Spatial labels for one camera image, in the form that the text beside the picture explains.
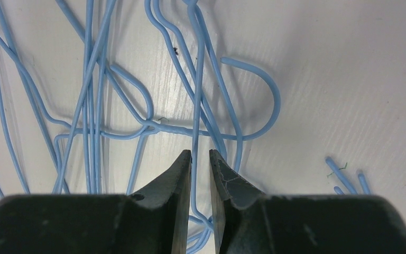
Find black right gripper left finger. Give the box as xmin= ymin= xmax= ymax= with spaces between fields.
xmin=0 ymin=150 xmax=191 ymax=253

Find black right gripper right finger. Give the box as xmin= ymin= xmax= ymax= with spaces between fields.
xmin=209 ymin=149 xmax=406 ymax=253

